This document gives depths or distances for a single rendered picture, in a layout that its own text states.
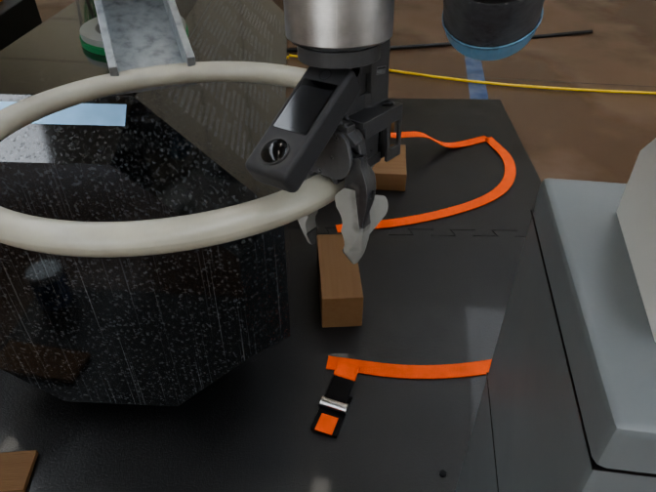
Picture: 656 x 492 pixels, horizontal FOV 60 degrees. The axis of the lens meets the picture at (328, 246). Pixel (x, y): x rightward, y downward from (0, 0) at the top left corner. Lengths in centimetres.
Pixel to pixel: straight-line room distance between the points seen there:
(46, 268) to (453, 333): 109
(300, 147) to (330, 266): 128
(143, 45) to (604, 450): 84
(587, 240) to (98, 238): 53
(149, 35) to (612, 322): 79
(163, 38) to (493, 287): 129
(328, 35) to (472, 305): 144
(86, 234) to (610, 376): 47
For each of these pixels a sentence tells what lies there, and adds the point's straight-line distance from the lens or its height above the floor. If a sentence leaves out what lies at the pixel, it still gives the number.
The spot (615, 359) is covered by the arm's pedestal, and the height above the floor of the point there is 85.
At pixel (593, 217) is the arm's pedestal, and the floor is 85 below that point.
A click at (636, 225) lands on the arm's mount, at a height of 88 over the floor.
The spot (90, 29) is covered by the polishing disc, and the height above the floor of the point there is 88.
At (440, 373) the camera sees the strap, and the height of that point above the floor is 2.
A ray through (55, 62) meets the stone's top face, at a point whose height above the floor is 85.
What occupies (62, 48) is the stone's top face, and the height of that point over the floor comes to 85.
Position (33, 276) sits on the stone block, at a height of 50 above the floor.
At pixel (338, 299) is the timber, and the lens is 162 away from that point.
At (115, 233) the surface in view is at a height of 98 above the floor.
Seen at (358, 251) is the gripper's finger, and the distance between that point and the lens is 56.
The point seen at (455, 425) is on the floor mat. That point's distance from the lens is 153.
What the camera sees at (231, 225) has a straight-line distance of 49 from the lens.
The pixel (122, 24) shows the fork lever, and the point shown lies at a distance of 106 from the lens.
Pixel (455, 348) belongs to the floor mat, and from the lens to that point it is 169.
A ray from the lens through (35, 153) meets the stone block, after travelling 110.
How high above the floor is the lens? 126
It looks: 39 degrees down
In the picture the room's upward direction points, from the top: straight up
